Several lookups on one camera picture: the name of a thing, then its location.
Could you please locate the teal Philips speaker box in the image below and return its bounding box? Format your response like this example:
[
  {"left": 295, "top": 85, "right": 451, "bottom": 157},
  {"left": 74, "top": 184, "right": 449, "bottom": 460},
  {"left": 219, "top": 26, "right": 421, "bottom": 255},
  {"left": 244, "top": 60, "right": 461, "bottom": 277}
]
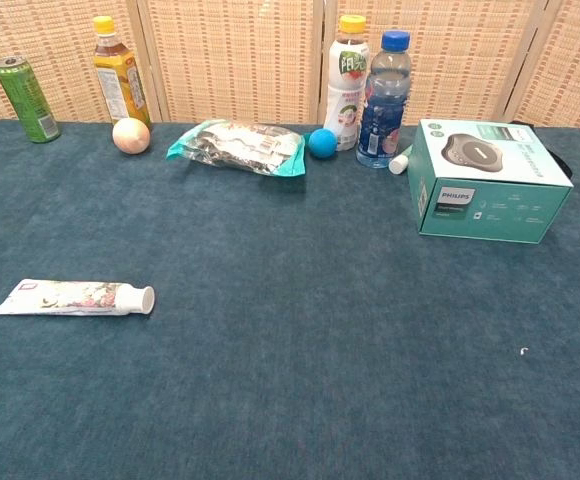
[{"left": 406, "top": 118, "right": 575, "bottom": 245}]

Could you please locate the small white tube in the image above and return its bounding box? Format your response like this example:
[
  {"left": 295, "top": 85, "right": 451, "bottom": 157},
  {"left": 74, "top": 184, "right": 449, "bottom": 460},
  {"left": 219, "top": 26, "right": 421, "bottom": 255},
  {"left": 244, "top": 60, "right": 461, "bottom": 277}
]
[{"left": 388, "top": 144, "right": 415, "bottom": 175}]

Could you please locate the beige onion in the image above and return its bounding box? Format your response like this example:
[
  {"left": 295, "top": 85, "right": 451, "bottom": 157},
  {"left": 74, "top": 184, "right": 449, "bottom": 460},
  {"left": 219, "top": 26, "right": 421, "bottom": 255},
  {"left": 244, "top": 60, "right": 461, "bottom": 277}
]
[{"left": 111, "top": 117, "right": 152, "bottom": 156}]

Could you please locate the black strap object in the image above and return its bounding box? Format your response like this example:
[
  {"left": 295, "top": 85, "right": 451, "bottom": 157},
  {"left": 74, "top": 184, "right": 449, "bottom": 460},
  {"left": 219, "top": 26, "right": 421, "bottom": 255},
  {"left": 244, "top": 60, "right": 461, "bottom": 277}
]
[{"left": 509, "top": 119, "right": 575, "bottom": 179}]

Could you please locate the blue-capped water bottle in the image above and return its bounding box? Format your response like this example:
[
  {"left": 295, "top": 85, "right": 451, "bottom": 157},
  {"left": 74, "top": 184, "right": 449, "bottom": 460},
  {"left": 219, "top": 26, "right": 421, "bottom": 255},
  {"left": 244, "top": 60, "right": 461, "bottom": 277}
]
[{"left": 355, "top": 29, "right": 413, "bottom": 170}]

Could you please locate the green drink can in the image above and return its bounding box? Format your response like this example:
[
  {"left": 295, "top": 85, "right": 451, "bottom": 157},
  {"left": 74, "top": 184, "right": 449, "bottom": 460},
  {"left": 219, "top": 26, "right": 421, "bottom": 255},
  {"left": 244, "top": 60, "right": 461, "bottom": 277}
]
[{"left": 0, "top": 55, "right": 62, "bottom": 145}]

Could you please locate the teal snack bag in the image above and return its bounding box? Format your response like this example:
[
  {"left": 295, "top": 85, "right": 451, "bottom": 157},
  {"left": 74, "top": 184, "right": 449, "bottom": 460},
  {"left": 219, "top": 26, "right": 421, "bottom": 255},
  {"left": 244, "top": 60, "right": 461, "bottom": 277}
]
[{"left": 165, "top": 118, "right": 307, "bottom": 178}]

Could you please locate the yellow tea bottle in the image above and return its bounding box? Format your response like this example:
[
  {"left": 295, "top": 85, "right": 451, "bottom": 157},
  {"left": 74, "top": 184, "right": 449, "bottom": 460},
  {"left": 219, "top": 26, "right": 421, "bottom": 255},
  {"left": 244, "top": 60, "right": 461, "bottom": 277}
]
[{"left": 92, "top": 15, "right": 153, "bottom": 132}]

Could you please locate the blue felt table cover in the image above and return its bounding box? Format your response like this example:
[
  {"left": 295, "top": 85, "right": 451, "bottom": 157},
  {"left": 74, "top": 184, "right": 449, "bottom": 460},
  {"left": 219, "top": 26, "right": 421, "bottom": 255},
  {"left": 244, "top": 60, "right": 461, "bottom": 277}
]
[{"left": 0, "top": 119, "right": 580, "bottom": 480}]

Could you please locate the white yellow-capped drink bottle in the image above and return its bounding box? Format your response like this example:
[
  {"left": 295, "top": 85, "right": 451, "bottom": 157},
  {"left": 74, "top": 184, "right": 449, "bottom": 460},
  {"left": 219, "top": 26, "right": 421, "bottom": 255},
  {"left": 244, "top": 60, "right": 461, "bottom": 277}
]
[{"left": 322, "top": 14, "right": 371, "bottom": 152}]

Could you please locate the floral white toothpaste tube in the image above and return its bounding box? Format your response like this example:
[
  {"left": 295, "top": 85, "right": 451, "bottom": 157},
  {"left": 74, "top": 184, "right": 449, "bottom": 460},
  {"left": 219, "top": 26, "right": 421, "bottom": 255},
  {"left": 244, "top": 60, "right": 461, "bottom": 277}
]
[{"left": 0, "top": 278, "right": 157, "bottom": 317}]

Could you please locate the small blue ball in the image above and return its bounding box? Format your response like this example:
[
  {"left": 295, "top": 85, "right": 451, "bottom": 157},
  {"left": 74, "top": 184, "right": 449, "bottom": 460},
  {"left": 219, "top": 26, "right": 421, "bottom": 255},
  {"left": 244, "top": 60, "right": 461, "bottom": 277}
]
[{"left": 307, "top": 127, "right": 339, "bottom": 160}]

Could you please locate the bamboo folding screen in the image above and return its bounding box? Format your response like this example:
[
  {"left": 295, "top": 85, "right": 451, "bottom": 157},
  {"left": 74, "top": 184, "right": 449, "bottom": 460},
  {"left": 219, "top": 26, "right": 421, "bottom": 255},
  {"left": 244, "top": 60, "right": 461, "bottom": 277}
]
[{"left": 0, "top": 0, "right": 580, "bottom": 129}]

